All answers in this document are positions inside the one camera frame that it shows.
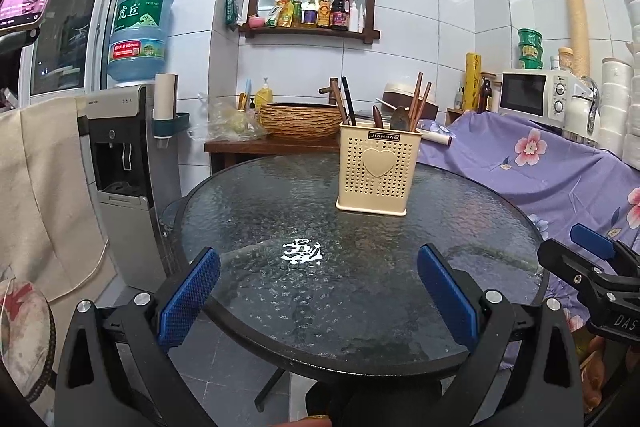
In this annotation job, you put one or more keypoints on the silver metal spoon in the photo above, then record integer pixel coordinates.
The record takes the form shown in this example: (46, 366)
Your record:
(399, 119)

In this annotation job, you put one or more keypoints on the brown glass bottle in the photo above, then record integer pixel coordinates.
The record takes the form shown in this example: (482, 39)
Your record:
(485, 99)

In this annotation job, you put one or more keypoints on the purple floral sheet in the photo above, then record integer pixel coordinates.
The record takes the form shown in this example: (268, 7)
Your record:
(525, 177)

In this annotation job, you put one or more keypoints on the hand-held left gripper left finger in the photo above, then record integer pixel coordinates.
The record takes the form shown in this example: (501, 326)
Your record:
(192, 292)

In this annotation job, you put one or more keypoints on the white slim bottle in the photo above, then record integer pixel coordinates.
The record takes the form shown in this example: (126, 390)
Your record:
(354, 18)

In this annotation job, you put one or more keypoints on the brown wooden counter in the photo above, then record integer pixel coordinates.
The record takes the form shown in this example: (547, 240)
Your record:
(260, 149)

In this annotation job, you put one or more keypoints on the tall beige cup stack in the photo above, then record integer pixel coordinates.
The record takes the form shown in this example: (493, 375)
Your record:
(579, 27)

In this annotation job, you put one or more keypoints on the beige lidded jar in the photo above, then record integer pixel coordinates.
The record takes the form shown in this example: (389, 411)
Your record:
(565, 59)

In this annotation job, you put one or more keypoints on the white electric kettle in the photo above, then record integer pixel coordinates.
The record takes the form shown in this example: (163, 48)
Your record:
(580, 112)

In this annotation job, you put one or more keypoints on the woven pattern basin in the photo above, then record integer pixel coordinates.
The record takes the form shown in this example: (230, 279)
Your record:
(300, 122)

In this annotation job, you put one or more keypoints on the bronze faucet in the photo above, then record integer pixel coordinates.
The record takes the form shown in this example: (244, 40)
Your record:
(327, 89)

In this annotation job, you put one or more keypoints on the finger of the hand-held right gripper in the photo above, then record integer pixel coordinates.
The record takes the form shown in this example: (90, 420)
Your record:
(592, 239)
(565, 264)

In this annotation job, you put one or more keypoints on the yellow soap pump bottle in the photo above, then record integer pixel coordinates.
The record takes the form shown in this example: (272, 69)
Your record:
(264, 97)

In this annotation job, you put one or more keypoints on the black chopstick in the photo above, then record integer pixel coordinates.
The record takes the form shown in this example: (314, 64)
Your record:
(348, 102)

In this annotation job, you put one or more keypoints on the blue water jug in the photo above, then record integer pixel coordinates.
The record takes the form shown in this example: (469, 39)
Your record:
(140, 37)

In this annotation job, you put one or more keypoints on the green glass bottle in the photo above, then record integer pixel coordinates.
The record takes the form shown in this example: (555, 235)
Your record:
(297, 12)

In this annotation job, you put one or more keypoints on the brown and white rice cooker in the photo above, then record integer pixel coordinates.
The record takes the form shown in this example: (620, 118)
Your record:
(395, 94)

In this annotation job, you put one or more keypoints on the printed round cushion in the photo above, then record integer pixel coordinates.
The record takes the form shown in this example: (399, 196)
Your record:
(25, 342)

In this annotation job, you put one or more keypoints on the brown wooden chopstick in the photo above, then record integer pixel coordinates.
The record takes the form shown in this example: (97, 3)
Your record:
(341, 107)

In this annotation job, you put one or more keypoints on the stack of green noodle cups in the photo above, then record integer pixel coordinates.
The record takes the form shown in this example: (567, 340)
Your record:
(530, 49)

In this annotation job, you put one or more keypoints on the purple label bottle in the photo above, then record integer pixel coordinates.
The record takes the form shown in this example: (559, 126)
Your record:
(310, 12)

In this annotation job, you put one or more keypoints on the white paper roll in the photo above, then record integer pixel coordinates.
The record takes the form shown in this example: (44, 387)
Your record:
(437, 138)

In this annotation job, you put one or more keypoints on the stacks of white cups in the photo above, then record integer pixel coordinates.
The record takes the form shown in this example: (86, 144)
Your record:
(620, 107)

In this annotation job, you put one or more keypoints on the white microwave oven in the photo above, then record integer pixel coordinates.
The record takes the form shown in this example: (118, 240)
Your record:
(525, 94)

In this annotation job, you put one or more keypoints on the grey water dispenser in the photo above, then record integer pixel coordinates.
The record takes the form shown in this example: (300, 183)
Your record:
(125, 217)

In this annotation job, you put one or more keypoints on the green hanging packet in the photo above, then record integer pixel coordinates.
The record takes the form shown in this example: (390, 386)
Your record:
(231, 9)

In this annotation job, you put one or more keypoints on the beige cloth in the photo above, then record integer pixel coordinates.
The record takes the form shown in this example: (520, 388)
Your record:
(45, 187)

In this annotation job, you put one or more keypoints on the beige perforated utensil holder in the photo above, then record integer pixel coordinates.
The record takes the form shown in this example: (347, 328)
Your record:
(380, 187)

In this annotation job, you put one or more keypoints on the dark soy sauce bottle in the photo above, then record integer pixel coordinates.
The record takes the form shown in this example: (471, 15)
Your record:
(339, 14)

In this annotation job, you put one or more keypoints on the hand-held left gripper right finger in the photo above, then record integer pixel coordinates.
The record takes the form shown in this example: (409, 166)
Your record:
(445, 292)

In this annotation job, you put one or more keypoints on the yellow wrap roll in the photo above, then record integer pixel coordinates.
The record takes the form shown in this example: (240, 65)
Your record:
(473, 82)

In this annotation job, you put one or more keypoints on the clear plastic bag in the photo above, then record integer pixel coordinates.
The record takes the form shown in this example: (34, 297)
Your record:
(230, 122)

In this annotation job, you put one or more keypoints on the yellow seasoning packet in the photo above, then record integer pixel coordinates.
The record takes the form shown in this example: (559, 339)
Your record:
(284, 14)

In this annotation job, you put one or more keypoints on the window with grey frame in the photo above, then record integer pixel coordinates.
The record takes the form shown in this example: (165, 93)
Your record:
(70, 32)

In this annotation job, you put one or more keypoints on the amber oil bottle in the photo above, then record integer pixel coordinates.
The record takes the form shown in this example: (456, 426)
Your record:
(324, 13)

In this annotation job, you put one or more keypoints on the black table base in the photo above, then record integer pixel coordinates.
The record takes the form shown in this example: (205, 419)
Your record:
(270, 387)

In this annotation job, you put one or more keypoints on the pink small container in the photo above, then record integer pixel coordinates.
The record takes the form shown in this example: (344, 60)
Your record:
(256, 22)

